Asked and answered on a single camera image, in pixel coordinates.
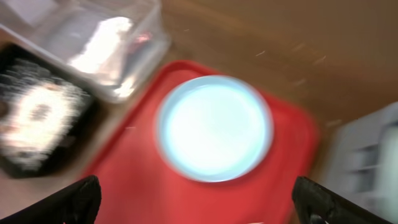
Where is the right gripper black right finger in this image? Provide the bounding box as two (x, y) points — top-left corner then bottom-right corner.
(292, 176), (389, 224)

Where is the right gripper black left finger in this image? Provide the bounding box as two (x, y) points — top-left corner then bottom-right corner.
(1, 175), (101, 224)

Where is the light blue plate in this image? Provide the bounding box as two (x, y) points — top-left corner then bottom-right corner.
(155, 75), (274, 183)

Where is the white napkin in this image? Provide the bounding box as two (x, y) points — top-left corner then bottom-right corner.
(67, 17), (134, 85)

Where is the grey dishwasher rack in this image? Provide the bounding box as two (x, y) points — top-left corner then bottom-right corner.
(321, 103), (397, 223)

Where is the black waste tray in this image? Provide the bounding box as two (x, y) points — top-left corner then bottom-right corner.
(1, 43), (100, 179)

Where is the red plastic tray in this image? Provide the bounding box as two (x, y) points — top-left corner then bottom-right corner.
(86, 60), (319, 224)

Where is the food scraps and rice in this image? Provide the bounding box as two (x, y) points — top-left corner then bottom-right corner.
(1, 58), (93, 171)

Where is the clear plastic bin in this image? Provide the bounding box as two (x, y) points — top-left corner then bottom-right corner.
(1, 0), (170, 103)

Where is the red wrapper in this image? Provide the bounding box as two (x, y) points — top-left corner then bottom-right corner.
(134, 32), (153, 45)

